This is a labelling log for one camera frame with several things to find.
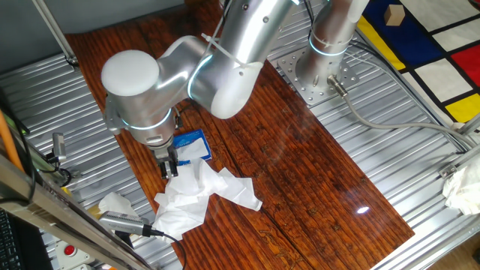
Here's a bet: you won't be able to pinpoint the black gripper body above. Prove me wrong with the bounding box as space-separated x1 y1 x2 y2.
151 143 178 165

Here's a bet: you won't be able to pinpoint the white napkin sheet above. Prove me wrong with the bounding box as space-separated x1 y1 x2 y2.
177 139 210 163

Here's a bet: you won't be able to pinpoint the blue tissue pack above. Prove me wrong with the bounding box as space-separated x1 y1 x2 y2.
172 128 213 167

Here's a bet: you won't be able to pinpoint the white tissue sheet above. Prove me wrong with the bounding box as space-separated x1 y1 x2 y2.
97 191 140 218

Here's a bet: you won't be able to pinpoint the grey box green red buttons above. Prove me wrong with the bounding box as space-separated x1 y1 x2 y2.
55 239 97 270

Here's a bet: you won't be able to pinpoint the brown wooden board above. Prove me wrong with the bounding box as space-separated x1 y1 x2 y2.
65 0 416 270

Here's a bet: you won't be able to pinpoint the orange pole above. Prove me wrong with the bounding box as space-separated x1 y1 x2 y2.
0 110 24 173

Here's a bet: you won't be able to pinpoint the thin metal pole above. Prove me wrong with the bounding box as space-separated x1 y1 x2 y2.
31 0 80 68

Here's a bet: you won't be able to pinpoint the black keyboard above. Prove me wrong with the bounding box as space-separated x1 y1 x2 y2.
0 208 23 270

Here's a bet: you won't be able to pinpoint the small wooden cube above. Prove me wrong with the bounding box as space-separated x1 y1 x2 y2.
383 4 407 27

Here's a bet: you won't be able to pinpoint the colourful checked mat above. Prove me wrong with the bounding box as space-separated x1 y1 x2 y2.
355 0 480 125

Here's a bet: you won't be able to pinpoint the white crumpled cloth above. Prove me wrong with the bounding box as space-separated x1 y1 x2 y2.
442 164 480 217

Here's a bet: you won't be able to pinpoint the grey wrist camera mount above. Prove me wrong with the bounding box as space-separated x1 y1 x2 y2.
102 106 123 136

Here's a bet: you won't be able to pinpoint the silver finned camera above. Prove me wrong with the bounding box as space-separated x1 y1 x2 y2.
97 210 153 238

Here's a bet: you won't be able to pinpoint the black camera cable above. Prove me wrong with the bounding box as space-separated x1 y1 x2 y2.
149 226 188 270

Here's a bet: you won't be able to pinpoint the metal camera bracket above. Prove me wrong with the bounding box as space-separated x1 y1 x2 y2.
113 229 135 249

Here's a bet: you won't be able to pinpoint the small grey camera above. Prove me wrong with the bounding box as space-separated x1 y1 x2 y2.
51 132 68 164

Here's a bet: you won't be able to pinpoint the metal frame beam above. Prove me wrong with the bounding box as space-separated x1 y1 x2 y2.
0 151 153 270

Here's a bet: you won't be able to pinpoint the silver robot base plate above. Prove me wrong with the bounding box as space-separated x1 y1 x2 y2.
277 46 360 107

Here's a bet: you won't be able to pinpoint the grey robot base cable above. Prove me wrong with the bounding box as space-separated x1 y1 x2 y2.
326 73 477 149

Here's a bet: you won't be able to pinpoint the aluminium frame profile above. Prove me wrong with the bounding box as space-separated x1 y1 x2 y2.
451 112 480 137
437 144 480 179

